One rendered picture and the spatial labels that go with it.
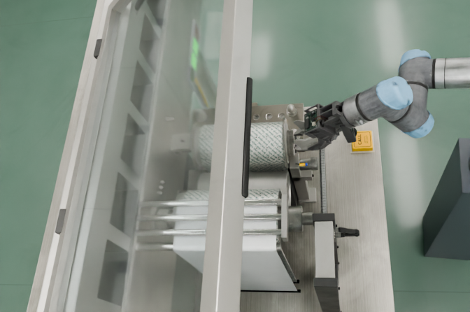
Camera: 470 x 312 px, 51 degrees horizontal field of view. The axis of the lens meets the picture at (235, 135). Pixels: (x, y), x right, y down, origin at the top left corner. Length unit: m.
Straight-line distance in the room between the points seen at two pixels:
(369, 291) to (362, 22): 1.99
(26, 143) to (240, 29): 2.88
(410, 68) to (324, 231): 0.47
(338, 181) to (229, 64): 1.16
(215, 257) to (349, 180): 1.24
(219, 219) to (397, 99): 0.71
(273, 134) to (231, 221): 0.84
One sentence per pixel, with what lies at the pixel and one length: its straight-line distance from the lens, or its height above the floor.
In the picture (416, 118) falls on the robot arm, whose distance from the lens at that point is 1.24.
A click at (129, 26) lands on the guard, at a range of 1.10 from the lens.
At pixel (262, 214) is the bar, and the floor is 1.46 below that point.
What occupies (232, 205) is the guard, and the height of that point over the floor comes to 2.01.
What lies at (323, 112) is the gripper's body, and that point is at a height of 1.41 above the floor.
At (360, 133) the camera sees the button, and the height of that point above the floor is 0.92.
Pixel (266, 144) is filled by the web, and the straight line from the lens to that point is 1.35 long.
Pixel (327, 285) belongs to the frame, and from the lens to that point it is 1.09.
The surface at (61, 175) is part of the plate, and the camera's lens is 1.36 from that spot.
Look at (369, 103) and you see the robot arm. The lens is 1.18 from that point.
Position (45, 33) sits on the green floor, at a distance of 3.91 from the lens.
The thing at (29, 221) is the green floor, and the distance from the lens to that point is 3.19.
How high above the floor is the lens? 2.51
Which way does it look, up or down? 61 degrees down
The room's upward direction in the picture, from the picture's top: 24 degrees counter-clockwise
